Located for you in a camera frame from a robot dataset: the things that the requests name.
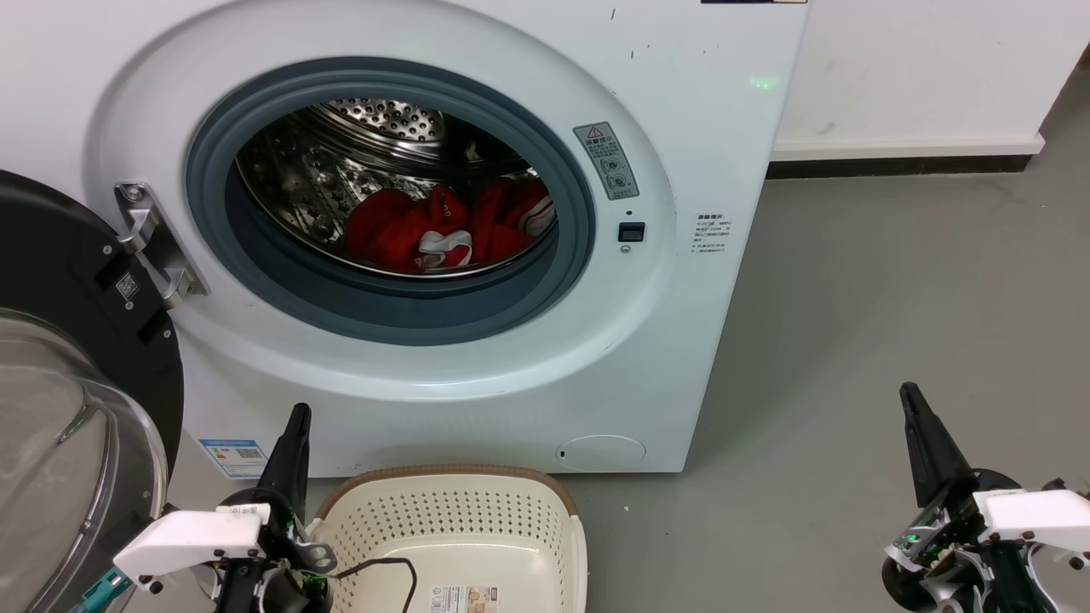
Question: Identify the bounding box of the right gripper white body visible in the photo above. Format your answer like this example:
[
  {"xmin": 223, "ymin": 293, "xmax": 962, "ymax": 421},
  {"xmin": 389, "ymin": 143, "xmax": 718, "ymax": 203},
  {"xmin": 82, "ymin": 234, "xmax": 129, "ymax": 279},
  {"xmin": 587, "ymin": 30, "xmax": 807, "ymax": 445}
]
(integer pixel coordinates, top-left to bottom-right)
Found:
[{"xmin": 881, "ymin": 470, "xmax": 1090, "ymax": 613}]

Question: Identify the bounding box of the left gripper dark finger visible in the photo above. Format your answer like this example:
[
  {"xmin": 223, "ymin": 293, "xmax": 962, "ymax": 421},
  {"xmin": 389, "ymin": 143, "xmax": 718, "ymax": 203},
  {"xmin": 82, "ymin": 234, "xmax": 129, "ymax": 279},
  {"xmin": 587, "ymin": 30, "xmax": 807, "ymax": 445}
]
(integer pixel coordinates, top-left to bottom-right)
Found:
[{"xmin": 255, "ymin": 403, "xmax": 313, "ymax": 520}]

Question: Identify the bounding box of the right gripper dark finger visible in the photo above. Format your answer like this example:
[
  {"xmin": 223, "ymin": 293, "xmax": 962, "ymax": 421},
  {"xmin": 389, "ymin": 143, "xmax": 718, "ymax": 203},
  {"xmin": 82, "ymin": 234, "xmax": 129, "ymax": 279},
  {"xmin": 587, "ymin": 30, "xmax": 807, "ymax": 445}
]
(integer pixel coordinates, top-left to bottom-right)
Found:
[{"xmin": 900, "ymin": 382, "xmax": 976, "ymax": 507}]

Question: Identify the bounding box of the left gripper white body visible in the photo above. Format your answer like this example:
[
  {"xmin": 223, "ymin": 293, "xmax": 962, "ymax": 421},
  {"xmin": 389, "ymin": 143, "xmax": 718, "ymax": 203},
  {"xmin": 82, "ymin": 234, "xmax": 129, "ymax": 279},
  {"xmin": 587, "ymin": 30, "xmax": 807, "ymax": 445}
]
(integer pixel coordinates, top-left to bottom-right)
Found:
[{"xmin": 113, "ymin": 488, "xmax": 337, "ymax": 613}]

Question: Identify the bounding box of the red basketball jersey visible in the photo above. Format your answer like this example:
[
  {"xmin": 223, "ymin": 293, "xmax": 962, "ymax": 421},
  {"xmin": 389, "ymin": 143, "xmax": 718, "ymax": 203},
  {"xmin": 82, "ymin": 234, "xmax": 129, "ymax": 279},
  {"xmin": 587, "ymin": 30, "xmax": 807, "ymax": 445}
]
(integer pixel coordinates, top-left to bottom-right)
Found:
[{"xmin": 345, "ymin": 177, "xmax": 556, "ymax": 275}]

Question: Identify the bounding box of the cream perforated laundry basket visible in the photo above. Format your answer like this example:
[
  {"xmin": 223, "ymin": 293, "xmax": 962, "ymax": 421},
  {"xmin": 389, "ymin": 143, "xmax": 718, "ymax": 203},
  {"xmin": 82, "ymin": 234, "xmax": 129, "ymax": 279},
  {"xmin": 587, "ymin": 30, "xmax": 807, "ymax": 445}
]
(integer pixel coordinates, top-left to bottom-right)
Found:
[{"xmin": 307, "ymin": 464, "xmax": 588, "ymax": 613}]

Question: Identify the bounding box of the steel washing machine drum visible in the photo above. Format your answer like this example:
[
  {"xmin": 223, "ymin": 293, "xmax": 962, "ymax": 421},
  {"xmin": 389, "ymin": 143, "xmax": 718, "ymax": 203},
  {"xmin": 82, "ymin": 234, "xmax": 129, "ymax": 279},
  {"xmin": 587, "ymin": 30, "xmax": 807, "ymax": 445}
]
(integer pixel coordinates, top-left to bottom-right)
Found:
[{"xmin": 236, "ymin": 98, "xmax": 559, "ymax": 278}]

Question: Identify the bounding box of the washing machine door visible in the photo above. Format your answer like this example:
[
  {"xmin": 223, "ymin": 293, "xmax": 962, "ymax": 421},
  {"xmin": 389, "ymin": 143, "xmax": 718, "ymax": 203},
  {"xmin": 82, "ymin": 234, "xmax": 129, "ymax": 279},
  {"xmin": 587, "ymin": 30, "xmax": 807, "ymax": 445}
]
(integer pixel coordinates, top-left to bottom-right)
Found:
[{"xmin": 0, "ymin": 170, "xmax": 186, "ymax": 613}]

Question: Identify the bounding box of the blue energy label sticker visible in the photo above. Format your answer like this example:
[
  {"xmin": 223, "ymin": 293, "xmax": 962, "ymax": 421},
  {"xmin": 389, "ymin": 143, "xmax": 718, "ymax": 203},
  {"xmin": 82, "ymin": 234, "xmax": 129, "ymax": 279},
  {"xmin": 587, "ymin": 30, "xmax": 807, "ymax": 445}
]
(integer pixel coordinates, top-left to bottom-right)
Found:
[{"xmin": 198, "ymin": 438, "xmax": 269, "ymax": 479}]

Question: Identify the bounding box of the grey rubber door gasket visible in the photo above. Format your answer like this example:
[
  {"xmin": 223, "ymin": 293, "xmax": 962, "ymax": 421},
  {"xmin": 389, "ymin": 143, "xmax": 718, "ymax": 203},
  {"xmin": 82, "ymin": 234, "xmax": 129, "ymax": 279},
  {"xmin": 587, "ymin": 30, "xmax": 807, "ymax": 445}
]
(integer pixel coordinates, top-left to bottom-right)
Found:
[{"xmin": 186, "ymin": 57, "xmax": 597, "ymax": 346}]

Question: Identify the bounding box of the white front-load washing machine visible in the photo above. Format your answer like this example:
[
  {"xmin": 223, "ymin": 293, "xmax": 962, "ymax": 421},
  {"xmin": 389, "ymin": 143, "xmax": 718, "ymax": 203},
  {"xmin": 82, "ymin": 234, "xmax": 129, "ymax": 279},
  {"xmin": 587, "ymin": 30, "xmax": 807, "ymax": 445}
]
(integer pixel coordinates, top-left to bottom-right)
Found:
[{"xmin": 0, "ymin": 0, "xmax": 810, "ymax": 479}]

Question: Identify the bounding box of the chrome door hinge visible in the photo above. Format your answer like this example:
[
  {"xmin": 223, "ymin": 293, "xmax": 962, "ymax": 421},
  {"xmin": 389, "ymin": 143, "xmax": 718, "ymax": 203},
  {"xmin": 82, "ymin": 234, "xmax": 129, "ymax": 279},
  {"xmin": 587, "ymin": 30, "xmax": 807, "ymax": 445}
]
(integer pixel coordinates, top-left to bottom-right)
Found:
[{"xmin": 115, "ymin": 181, "xmax": 209, "ymax": 309}]

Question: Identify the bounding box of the printed text sticker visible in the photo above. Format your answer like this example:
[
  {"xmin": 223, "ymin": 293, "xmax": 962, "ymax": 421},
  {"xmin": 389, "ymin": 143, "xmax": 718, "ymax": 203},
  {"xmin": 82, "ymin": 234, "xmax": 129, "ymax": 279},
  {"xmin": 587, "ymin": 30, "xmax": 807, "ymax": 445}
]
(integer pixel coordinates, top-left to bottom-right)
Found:
[{"xmin": 691, "ymin": 213, "xmax": 733, "ymax": 256}]

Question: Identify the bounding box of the round filter cover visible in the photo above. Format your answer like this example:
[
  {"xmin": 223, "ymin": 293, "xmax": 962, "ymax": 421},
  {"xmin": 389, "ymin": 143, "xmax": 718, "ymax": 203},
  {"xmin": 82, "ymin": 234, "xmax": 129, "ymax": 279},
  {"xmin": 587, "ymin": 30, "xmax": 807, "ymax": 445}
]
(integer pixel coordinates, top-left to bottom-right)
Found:
[{"xmin": 556, "ymin": 435, "xmax": 647, "ymax": 472}]

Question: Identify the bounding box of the grey warning sticker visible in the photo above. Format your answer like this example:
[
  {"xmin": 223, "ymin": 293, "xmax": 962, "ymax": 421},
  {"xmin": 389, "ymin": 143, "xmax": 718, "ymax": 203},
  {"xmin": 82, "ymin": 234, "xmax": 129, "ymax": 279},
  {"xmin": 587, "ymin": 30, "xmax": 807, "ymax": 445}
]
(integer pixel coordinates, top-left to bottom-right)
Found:
[{"xmin": 573, "ymin": 122, "xmax": 640, "ymax": 201}]

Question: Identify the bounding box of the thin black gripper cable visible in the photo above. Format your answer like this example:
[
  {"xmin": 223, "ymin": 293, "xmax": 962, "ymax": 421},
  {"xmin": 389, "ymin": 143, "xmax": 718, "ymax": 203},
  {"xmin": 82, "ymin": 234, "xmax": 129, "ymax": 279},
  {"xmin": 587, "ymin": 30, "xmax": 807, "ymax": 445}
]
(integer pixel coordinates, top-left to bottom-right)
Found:
[{"xmin": 332, "ymin": 558, "xmax": 418, "ymax": 613}]

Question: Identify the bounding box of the white wall baseboard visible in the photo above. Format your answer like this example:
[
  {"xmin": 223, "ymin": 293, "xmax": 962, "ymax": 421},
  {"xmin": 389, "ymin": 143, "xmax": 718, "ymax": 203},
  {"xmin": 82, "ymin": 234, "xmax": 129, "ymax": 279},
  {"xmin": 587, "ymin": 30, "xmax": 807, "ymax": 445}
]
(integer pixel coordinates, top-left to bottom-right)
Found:
[{"xmin": 766, "ymin": 134, "xmax": 1047, "ymax": 180}]

